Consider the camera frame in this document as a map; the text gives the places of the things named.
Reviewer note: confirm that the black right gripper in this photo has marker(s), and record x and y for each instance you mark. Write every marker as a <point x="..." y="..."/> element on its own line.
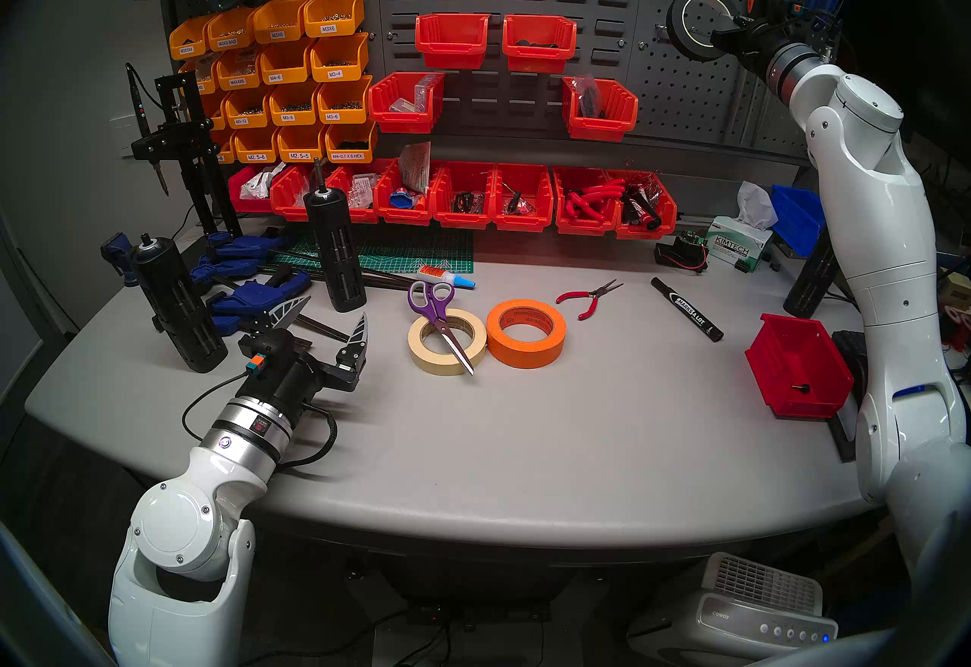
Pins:
<point x="747" y="42"/>

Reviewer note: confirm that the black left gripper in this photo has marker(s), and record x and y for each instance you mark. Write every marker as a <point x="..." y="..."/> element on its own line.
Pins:
<point x="292" y="388"/>

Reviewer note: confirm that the black tape roll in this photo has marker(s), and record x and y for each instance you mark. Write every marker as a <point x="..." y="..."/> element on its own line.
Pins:
<point x="677" y="28"/>

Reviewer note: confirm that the orange tape roll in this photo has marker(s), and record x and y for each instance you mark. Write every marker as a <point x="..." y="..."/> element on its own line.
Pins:
<point x="523" y="354"/>

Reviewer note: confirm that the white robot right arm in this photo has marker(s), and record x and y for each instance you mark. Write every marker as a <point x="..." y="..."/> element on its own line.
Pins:
<point x="872" y="218"/>

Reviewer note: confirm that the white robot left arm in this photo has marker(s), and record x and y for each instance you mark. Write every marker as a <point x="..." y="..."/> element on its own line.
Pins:
<point x="182" y="521"/>

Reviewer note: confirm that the beige masking tape roll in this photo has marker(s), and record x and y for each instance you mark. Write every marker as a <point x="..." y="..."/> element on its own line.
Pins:
<point x="425" y="358"/>

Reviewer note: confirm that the black metal bar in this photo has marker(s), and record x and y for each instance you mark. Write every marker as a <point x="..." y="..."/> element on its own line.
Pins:
<point x="322" y="328"/>

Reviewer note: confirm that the blue bar clamp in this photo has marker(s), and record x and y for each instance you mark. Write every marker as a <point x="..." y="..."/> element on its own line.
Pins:
<point x="243" y="248"/>
<point x="250" y="297"/>

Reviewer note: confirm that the black screwdriver bit holder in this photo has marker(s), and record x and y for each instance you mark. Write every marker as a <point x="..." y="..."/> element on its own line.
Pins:
<point x="812" y="286"/>
<point x="337" y="256"/>
<point x="178" y="309"/>

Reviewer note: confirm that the thin black flat bar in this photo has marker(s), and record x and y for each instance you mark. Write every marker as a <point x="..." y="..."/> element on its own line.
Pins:
<point x="379" y="281"/>

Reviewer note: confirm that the red bin with plastic bags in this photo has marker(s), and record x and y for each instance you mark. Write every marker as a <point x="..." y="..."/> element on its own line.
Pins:
<point x="292" y="206"/>
<point x="364" y="214"/>

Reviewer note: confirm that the green cutting mat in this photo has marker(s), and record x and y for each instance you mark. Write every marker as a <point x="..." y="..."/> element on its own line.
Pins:
<point x="425" y="252"/>

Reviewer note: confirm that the white glue tube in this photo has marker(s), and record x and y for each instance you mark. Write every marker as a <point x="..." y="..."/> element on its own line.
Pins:
<point x="440" y="275"/>

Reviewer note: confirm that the red bin with paper manual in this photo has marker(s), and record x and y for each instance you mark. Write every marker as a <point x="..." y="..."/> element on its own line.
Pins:
<point x="402" y="216"/>

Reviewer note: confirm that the red bin with crumpled paper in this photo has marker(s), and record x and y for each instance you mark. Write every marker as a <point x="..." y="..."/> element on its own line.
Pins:
<point x="246" y="202"/>

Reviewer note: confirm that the clear bag of black parts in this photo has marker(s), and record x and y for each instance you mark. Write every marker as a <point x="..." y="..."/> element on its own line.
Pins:
<point x="588" y="100"/>

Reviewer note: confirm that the red bin with parts bag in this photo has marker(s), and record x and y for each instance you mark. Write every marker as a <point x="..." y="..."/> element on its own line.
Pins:
<point x="603" y="128"/>

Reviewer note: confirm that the yellow bin M2.5-5 label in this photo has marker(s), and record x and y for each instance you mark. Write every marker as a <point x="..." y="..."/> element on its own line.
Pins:
<point x="300" y="153"/>

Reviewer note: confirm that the yellow bin M4-0.7X6 HEX label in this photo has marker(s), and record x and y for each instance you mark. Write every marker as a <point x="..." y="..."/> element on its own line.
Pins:
<point x="349" y="153"/>

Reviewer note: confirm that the red bin with small tools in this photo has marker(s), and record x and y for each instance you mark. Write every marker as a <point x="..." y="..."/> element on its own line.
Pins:
<point x="463" y="219"/>
<point x="523" y="221"/>

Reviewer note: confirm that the folded paper manual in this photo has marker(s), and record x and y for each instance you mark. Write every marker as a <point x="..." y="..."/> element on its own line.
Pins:
<point x="416" y="168"/>

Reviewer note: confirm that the yellow bin M2.5-6 label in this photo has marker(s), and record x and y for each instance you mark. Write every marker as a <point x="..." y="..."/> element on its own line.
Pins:
<point x="254" y="153"/>

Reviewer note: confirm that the red bin with black parts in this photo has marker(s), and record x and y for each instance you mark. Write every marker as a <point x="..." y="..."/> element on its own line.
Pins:
<point x="538" y="60"/>

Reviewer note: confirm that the yellow parts bin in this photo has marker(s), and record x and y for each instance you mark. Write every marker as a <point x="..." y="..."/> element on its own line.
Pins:
<point x="216" y="117"/>
<point x="225" y="153"/>
<point x="205" y="77"/>

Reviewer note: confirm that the red black marker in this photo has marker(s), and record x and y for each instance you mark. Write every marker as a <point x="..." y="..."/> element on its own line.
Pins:
<point x="643" y="210"/>

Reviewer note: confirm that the blue plastic bin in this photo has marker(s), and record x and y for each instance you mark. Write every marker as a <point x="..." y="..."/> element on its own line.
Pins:
<point x="796" y="218"/>

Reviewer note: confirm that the small blue clamp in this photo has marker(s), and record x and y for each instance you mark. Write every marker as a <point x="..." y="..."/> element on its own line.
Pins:
<point x="117" y="256"/>

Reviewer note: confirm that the yellow bin M3-6 label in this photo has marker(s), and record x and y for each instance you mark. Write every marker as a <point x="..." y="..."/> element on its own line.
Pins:
<point x="334" y="113"/>

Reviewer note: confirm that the yellow bin M3-8 label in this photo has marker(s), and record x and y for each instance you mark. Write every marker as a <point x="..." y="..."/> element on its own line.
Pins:
<point x="292" y="113"/>

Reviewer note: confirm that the Kimtech tissue box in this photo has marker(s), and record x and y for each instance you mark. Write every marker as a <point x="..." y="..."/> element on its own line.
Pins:
<point x="732" y="244"/>

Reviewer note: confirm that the red bin with clear box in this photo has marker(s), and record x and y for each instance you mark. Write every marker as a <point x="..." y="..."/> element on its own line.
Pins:
<point x="402" y="121"/>

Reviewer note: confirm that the red bin with markers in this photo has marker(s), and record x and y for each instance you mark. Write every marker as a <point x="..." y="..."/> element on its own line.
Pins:
<point x="645" y="231"/>

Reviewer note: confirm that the yellow bin M3-12 label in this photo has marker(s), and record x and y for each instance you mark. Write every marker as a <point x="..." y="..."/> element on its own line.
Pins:
<point x="244" y="117"/>

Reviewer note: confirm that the black soldering stand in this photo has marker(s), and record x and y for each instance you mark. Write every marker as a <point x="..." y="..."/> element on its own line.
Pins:
<point x="190" y="138"/>

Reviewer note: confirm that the red bin with red pliers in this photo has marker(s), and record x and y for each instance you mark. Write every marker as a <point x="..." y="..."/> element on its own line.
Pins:
<point x="584" y="227"/>

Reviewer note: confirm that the clear plastic box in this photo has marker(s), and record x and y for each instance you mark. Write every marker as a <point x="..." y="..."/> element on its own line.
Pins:
<point x="421" y="96"/>

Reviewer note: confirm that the yellow bin M4-6 label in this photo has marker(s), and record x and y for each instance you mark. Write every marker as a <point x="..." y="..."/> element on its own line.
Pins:
<point x="277" y="73"/>

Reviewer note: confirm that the yellow bin M3-4 label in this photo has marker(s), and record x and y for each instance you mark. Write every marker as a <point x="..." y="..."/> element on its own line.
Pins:
<point x="337" y="70"/>

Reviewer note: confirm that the yellow bin M4X4X6 label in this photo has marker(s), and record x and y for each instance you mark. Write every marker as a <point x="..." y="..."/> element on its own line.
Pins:
<point x="237" y="77"/>

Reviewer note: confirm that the empty red hanging bin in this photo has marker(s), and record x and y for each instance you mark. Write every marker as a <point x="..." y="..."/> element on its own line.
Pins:
<point x="451" y="55"/>

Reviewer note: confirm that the black soldering iron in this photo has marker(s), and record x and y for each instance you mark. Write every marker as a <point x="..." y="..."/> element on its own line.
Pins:
<point x="140" y="111"/>

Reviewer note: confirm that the black permanent marker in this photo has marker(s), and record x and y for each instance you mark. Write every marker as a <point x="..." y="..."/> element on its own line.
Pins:
<point x="686" y="309"/>

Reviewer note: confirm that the yellow bin M3X6 label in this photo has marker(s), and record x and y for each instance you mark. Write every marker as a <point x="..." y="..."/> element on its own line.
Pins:
<point x="334" y="26"/>

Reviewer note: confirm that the yellow bin M3X8 BAD label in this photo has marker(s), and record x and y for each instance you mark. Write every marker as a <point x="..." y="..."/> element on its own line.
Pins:
<point x="227" y="39"/>

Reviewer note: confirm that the black power strip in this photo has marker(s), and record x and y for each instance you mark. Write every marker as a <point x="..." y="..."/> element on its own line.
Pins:
<point x="470" y="616"/>

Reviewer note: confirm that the red bin with black bolt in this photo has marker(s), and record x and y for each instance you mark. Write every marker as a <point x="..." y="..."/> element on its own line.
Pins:
<point x="796" y="362"/>

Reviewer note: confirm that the black bin stand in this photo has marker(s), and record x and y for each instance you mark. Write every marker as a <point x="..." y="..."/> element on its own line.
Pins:
<point x="846" y="438"/>

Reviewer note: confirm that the white air purifier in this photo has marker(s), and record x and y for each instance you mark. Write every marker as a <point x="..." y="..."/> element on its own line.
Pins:
<point x="728" y="620"/>

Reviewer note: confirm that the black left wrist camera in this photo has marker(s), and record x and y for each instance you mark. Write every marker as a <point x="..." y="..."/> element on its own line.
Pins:
<point x="273" y="347"/>

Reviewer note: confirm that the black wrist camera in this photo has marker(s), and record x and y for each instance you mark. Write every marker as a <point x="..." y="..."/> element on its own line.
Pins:
<point x="273" y="347"/>
<point x="774" y="5"/>

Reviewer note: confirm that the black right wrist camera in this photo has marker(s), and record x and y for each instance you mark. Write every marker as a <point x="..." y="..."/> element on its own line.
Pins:
<point x="774" y="5"/>

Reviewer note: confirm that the white wall switch plate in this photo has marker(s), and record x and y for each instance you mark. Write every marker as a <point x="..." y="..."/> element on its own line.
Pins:
<point x="121" y="138"/>

